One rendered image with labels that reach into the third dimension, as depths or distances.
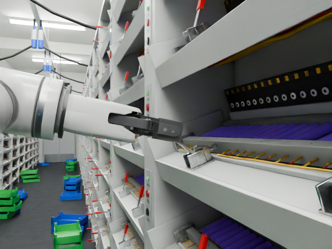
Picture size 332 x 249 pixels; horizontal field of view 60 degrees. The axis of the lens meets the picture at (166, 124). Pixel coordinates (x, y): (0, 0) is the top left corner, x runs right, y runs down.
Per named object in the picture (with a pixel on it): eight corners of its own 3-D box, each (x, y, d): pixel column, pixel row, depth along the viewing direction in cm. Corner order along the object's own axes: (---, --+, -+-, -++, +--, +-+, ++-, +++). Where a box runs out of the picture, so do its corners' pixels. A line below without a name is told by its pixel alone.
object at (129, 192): (150, 253, 72) (131, 202, 70) (115, 198, 129) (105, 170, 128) (218, 218, 77) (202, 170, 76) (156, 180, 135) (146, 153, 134)
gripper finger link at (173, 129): (137, 135, 43) (179, 143, 45) (142, 136, 40) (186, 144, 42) (141, 114, 43) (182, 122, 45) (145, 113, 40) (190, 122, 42)
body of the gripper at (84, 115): (53, 136, 44) (124, 147, 48) (48, 138, 35) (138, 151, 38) (62, 88, 45) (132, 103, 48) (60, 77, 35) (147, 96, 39)
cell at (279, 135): (312, 134, 41) (277, 151, 39) (303, 134, 42) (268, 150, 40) (309, 122, 41) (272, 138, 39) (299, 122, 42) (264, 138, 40)
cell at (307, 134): (338, 135, 37) (300, 153, 35) (326, 134, 39) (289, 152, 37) (334, 121, 37) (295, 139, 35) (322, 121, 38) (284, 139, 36)
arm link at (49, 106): (38, 136, 43) (59, 140, 44) (29, 138, 35) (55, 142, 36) (49, 82, 44) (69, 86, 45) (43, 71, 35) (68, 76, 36)
